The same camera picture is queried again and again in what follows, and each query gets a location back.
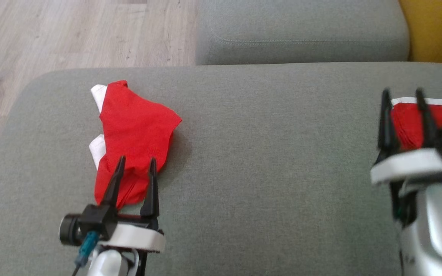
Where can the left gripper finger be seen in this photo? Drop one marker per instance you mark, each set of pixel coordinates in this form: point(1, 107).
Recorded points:
point(151, 191)
point(113, 188)

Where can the grey sofa section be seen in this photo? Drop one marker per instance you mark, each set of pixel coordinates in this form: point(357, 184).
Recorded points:
point(301, 30)

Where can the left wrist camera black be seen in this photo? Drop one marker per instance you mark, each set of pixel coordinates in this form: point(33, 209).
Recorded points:
point(69, 230)

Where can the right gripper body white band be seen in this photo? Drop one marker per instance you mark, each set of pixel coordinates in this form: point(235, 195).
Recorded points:
point(409, 165)

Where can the red shorts with white stripe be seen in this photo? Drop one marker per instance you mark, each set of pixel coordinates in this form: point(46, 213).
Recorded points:
point(409, 122)

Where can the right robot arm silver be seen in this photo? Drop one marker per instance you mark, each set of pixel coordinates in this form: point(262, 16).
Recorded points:
point(439, 230)

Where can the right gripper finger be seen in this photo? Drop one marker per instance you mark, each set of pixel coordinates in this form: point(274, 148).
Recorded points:
point(386, 126)
point(428, 122)

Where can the grey sofa seat cushion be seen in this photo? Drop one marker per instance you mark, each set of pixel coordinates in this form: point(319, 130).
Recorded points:
point(263, 172)

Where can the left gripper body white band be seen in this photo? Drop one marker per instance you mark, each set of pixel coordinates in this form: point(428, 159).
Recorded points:
point(136, 237)

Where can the yellow cushion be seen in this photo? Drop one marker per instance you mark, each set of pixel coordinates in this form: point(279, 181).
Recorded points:
point(436, 30)

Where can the red shirt with white sleeves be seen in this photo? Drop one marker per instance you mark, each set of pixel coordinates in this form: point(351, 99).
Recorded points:
point(136, 122)

